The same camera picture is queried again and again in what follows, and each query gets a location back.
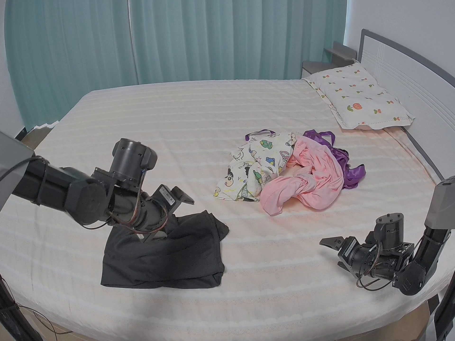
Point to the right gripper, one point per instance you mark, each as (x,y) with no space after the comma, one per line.
(355,254)

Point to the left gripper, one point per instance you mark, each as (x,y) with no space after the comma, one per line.
(156,211)

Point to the black T-shirt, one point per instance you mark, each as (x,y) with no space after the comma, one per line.
(170,261)

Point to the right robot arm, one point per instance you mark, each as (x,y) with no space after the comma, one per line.
(430,247)

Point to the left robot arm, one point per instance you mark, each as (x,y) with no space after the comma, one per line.
(71,190)

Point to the bed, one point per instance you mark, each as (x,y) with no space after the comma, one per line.
(177,119)

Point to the pink garment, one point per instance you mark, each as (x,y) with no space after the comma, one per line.
(316,176)

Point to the purple garment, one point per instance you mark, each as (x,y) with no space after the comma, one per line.
(352,174)

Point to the white printed garment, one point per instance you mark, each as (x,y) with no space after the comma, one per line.
(259,165)

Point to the white printed pillow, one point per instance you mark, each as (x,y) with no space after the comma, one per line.
(359,94)

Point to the grey bedside table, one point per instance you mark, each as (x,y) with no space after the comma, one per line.
(320,68)

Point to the blue-green curtain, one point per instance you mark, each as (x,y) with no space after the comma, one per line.
(71,48)
(231,27)

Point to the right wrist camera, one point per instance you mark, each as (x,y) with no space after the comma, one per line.
(372,240)

